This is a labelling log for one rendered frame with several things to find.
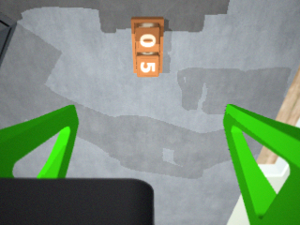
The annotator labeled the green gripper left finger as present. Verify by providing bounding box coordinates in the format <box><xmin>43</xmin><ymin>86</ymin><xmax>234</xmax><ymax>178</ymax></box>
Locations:
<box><xmin>0</xmin><ymin>105</ymin><xmax>79</xmax><ymax>178</ymax></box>

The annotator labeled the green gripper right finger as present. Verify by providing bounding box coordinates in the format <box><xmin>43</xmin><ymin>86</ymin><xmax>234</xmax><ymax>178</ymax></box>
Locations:
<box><xmin>223</xmin><ymin>104</ymin><xmax>300</xmax><ymax>225</ymax></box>

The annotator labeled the orange rectangular tray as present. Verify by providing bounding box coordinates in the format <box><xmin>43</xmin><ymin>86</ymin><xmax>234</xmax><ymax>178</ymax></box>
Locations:
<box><xmin>131</xmin><ymin>17</ymin><xmax>164</xmax><ymax>73</ymax></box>

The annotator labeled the brown number cube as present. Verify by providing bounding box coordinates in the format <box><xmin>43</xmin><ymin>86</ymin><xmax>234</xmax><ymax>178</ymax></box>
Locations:
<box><xmin>136</xmin><ymin>52</ymin><xmax>159</xmax><ymax>77</ymax></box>
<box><xmin>135</xmin><ymin>22</ymin><xmax>160</xmax><ymax>53</ymax></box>

